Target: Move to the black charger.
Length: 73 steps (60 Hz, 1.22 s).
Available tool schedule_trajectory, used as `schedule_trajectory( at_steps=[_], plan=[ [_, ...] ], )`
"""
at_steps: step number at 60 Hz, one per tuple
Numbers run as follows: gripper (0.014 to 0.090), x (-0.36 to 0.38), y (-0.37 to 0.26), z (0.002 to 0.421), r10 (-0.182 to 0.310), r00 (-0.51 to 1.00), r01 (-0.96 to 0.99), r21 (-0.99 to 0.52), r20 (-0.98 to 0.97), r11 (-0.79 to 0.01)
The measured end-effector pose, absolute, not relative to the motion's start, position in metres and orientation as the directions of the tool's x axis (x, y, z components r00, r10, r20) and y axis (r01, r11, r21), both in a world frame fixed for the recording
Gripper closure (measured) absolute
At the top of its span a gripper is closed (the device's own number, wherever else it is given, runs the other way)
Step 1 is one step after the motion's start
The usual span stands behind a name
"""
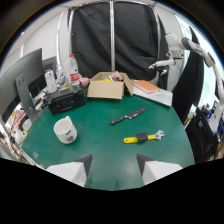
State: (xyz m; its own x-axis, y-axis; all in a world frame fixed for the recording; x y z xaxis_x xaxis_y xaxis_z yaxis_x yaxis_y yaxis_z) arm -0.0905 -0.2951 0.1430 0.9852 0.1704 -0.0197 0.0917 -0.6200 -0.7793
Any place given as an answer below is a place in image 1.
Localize white ceramic mug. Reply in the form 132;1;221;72
53;115;78;145

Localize silver metal pole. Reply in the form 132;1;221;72
109;0;116;72

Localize small snack bottle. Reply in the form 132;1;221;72
55;64;69;90

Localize black curtain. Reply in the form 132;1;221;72
68;1;170;90

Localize yellow adjustable wrench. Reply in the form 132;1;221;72
123;129;165;145

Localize cardboard box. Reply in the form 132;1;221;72
86;71;134;101

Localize white paper stack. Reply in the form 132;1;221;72
132;80;174;108

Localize black charger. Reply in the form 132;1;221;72
135;132;149;143

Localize black office chair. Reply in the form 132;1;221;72
184;107;220;164

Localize orange book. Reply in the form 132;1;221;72
132;79;161;95

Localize grey computer monitor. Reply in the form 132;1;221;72
0;47;45;125

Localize black kitchen knife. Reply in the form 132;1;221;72
109;106;148;127

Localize clear plastic water bottle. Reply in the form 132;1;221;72
67;53;81;87

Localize black equipment case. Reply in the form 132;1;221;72
47;86;87;115

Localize white canister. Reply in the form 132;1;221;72
44;69;58;94

